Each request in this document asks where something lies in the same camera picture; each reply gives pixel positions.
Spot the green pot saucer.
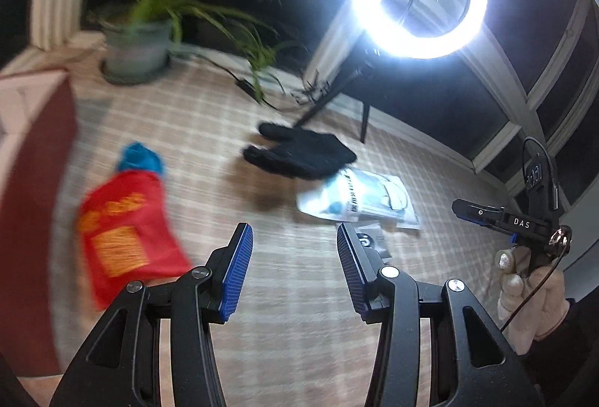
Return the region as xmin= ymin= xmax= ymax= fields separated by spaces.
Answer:
xmin=100 ymin=54 xmax=176 ymax=86

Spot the black power cable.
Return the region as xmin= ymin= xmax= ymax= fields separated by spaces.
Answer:
xmin=173 ymin=46 xmax=328 ymax=108

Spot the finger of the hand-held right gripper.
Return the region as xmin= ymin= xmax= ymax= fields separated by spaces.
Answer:
xmin=451 ymin=198 xmax=505 ymax=229

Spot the red cardboard box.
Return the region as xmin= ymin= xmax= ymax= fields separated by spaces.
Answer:
xmin=0 ymin=67 xmax=80 ymax=377

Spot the clear face mask packet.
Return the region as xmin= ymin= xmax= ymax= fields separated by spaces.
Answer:
xmin=296 ymin=168 xmax=422 ymax=231

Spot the person's right forearm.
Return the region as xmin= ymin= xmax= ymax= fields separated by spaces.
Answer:
xmin=531 ymin=297 xmax=599 ymax=407

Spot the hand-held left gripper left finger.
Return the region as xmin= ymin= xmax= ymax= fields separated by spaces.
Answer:
xmin=49 ymin=222 xmax=254 ymax=407

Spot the silver foil pouch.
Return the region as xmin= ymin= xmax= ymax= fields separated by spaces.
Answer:
xmin=353 ymin=222 xmax=393 ymax=260

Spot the green plant pot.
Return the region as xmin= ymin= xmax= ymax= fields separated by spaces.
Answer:
xmin=100 ymin=18 xmax=174 ymax=78

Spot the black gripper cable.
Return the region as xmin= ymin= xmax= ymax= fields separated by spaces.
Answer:
xmin=500 ymin=224 xmax=574 ymax=334

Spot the person's right hand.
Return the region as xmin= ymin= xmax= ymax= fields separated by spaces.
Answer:
xmin=496 ymin=243 xmax=569 ymax=344

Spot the red drawstring bag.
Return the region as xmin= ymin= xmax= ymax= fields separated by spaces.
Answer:
xmin=77 ymin=170 xmax=192 ymax=309

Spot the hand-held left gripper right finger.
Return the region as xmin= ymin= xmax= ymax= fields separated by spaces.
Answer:
xmin=337 ymin=222 xmax=546 ymax=407

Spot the plaid tablecloth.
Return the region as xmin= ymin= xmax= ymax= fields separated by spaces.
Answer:
xmin=0 ymin=28 xmax=534 ymax=407

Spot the black knit glove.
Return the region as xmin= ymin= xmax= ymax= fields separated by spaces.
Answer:
xmin=242 ymin=122 xmax=359 ymax=180

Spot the blue silicone funnel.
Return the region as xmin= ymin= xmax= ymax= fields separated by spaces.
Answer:
xmin=116 ymin=142 xmax=167 ymax=176

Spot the black tripod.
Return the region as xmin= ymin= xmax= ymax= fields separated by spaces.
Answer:
xmin=292 ymin=46 xmax=375 ymax=145

